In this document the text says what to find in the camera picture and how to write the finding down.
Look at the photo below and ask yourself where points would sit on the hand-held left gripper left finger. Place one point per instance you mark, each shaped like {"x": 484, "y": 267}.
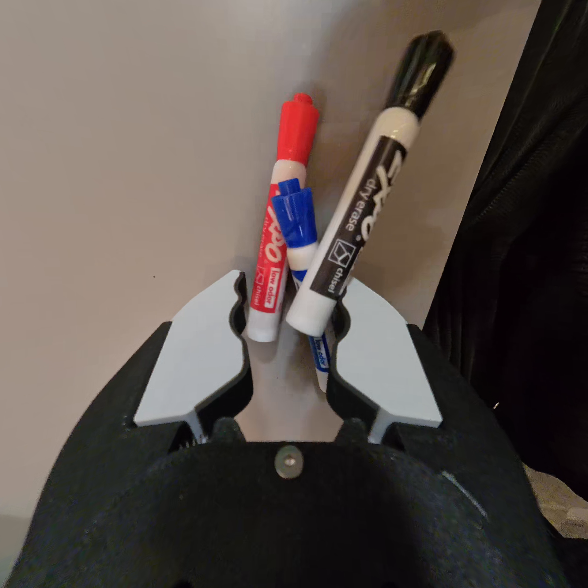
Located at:
{"x": 193, "y": 367}

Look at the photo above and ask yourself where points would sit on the blue dry erase marker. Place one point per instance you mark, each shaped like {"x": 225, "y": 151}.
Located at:
{"x": 296, "y": 220}

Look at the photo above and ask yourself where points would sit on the black dry erase marker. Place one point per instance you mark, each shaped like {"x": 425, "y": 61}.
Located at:
{"x": 358, "y": 206}

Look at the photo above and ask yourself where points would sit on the red dry erase marker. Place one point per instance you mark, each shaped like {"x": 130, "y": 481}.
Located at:
{"x": 294, "y": 133}

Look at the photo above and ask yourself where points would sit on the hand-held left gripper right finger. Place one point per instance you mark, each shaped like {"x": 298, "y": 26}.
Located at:
{"x": 386, "y": 367}

